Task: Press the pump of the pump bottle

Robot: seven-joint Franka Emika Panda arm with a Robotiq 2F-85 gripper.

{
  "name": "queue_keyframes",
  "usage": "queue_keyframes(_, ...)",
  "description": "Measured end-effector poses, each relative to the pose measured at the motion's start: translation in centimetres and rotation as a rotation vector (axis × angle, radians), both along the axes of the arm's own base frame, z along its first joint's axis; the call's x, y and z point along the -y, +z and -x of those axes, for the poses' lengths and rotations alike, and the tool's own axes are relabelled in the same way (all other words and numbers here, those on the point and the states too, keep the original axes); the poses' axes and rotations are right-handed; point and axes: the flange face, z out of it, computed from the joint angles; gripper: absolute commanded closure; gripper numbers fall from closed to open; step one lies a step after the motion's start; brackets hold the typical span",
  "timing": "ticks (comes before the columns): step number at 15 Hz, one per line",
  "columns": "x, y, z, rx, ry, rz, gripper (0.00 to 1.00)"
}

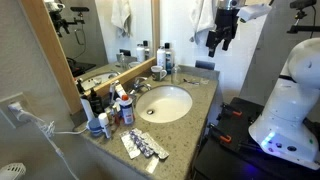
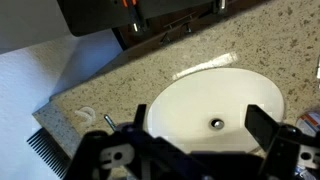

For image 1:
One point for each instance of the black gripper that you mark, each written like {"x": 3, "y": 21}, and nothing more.
{"x": 226, "y": 20}

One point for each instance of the clear drinking glass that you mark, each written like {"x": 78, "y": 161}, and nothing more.
{"x": 175, "y": 74}

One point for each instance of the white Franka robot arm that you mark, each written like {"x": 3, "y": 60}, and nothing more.
{"x": 293, "y": 110}

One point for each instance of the blue mouthwash bottle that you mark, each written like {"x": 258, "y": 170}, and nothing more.
{"x": 169, "y": 60}

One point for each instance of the white lotion bottle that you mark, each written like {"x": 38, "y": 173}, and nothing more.
{"x": 161, "y": 57}

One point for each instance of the dark glass bottle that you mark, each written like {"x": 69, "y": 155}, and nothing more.
{"x": 96, "y": 102}

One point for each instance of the white bottle with black pump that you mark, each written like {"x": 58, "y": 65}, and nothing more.
{"x": 87, "y": 106}

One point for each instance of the white hanging towel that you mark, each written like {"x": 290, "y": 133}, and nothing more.
{"x": 204, "y": 16}

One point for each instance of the clear dental retainer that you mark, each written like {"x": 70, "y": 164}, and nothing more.
{"x": 204, "y": 81}

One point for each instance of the blue and black razor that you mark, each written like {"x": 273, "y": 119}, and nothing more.
{"x": 190, "y": 81}

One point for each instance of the white and green mug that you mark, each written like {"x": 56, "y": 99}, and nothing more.
{"x": 157, "y": 72}

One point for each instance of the black clamp with orange tip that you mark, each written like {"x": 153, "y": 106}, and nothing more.
{"x": 230, "y": 111}
{"x": 220, "y": 134}

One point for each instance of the white oval sink basin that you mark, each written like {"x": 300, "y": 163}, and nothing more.
{"x": 164, "y": 104}

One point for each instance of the chrome faucet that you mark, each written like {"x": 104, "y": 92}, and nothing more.
{"x": 139, "y": 85}

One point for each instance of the black robot cart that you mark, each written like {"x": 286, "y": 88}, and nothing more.
{"x": 233, "y": 153}

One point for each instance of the white toothpaste box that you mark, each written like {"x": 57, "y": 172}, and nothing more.
{"x": 118, "y": 90}

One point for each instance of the shaving can with orange cap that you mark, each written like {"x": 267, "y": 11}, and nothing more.
{"x": 127, "y": 110}

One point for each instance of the purple pill blister pack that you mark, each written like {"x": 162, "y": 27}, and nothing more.
{"x": 141, "y": 143}

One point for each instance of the small silver blister strip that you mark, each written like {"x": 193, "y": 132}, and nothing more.
{"x": 152, "y": 164}

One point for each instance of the white deodorant stick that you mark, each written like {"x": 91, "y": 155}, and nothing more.
{"x": 105, "y": 125}

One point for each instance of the wooden framed mirror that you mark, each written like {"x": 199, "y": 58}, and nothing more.
{"x": 63, "y": 66}

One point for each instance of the white ribbed device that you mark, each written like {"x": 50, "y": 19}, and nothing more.
{"x": 11, "y": 171}

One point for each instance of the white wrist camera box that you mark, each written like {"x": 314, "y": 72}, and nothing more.
{"x": 253, "y": 11}

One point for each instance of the black camera on stand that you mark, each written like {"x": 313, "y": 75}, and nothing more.
{"x": 301, "y": 4}

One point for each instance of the wall outlet plate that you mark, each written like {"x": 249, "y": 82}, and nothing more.
{"x": 10, "y": 118}

